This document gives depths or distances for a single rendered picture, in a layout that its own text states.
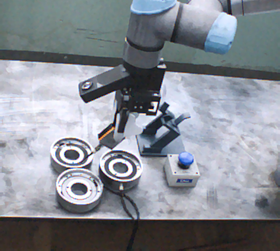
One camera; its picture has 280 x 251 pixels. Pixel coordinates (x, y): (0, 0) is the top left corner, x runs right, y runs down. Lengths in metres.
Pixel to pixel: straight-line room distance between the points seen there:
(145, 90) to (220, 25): 0.21
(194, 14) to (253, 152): 0.59
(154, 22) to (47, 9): 1.84
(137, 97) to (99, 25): 1.80
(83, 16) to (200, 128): 1.50
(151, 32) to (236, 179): 0.53
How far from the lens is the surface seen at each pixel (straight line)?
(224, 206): 1.11
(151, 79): 0.89
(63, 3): 2.59
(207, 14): 0.81
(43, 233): 1.26
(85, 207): 0.97
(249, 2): 0.91
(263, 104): 1.50
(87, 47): 2.74
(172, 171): 1.07
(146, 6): 0.79
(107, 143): 1.00
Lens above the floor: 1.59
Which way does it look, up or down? 41 degrees down
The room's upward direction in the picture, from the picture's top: 12 degrees clockwise
